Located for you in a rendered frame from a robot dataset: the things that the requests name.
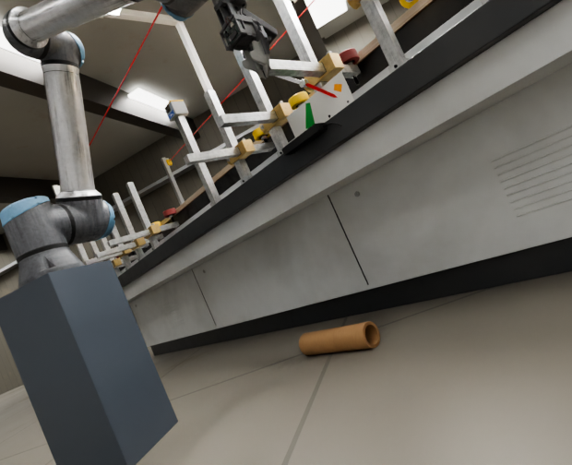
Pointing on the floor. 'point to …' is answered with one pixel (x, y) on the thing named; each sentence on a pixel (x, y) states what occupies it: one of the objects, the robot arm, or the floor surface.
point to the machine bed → (405, 216)
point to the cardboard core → (340, 339)
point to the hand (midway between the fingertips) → (267, 74)
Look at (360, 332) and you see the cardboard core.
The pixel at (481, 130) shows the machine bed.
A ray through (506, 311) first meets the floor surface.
